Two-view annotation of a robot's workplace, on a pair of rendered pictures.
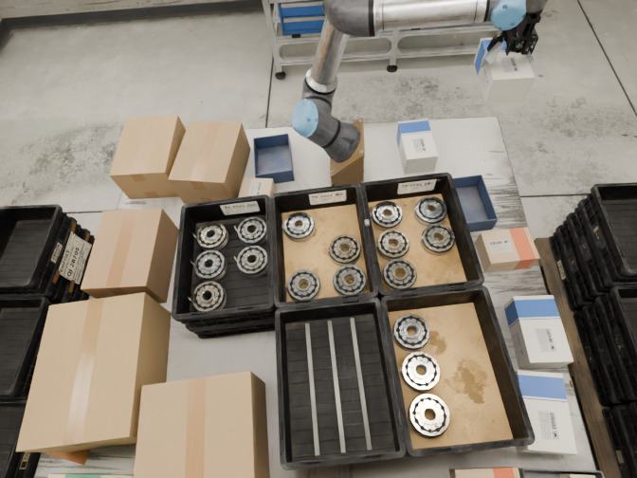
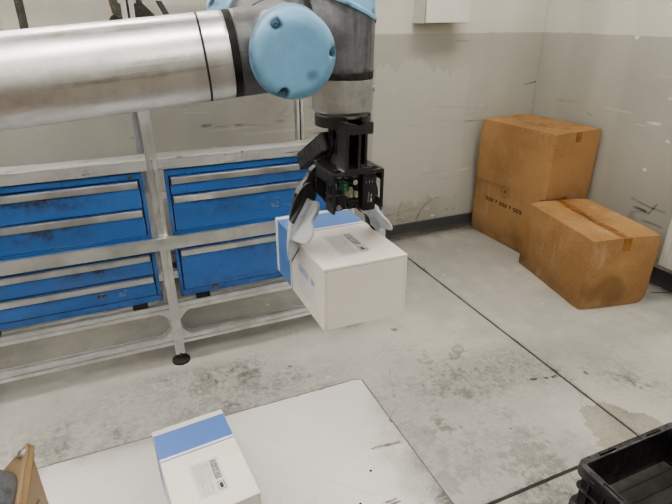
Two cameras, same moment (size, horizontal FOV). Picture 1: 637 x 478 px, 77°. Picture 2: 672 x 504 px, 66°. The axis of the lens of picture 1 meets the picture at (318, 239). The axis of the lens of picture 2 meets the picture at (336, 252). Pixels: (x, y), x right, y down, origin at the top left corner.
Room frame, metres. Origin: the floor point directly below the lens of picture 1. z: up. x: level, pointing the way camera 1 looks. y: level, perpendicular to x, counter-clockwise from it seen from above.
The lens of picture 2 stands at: (0.43, -0.31, 1.43)
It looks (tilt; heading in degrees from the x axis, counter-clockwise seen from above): 25 degrees down; 328
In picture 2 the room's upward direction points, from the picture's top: straight up
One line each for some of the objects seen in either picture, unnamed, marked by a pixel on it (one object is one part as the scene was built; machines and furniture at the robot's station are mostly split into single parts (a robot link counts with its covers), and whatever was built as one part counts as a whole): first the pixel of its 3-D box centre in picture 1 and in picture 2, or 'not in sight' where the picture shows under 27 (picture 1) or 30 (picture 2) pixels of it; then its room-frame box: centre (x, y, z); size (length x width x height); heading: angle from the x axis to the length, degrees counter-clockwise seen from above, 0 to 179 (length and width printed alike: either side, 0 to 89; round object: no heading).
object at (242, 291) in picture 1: (229, 261); not in sight; (0.61, 0.30, 0.87); 0.40 x 0.30 x 0.11; 177
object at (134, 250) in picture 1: (134, 256); not in sight; (0.74, 0.66, 0.78); 0.30 x 0.22 x 0.16; 173
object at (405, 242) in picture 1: (393, 243); not in sight; (0.58, -0.23, 0.86); 0.10 x 0.10 x 0.01
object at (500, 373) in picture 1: (445, 367); not in sight; (0.17, -0.28, 0.87); 0.40 x 0.30 x 0.11; 177
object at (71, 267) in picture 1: (75, 257); not in sight; (1.01, 1.15, 0.41); 0.31 x 0.02 x 0.16; 171
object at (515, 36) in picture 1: (522, 28); (344, 162); (0.98, -0.67, 1.25); 0.09 x 0.08 x 0.12; 171
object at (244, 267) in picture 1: (252, 259); not in sight; (0.60, 0.22, 0.86); 0.10 x 0.10 x 0.01
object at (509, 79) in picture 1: (501, 69); (335, 262); (1.01, -0.67, 1.10); 0.20 x 0.12 x 0.09; 171
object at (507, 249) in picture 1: (505, 249); not in sight; (0.54, -0.63, 0.74); 0.16 x 0.12 x 0.07; 87
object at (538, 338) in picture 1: (536, 331); not in sight; (0.25, -0.61, 0.75); 0.20 x 0.12 x 0.09; 172
